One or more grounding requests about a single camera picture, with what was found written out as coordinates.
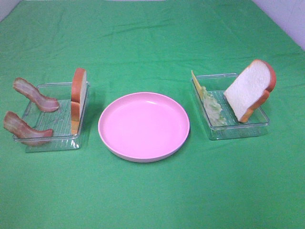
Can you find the yellow cheese slice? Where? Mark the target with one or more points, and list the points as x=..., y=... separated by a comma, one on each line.
x=197, y=85

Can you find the bacon strip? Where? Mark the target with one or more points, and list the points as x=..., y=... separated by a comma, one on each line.
x=21, y=129
x=44, y=103

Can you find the right clear plastic tray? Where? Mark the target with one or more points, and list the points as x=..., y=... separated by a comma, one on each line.
x=216, y=84

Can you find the left clear plastic tray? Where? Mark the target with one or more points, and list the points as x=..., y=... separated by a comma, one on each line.
x=59, y=121

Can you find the bread slice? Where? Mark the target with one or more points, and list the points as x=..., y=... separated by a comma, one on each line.
x=250, y=89
x=78, y=93

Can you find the pink round plate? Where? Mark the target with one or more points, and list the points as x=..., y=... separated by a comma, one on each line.
x=144, y=127

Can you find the green lettuce leaf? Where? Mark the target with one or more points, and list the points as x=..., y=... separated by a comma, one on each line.
x=213, y=109

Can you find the clear plastic tray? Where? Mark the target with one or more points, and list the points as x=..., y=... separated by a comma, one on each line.
x=216, y=84
x=59, y=121

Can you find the green tablecloth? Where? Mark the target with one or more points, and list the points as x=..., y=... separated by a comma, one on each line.
x=127, y=47

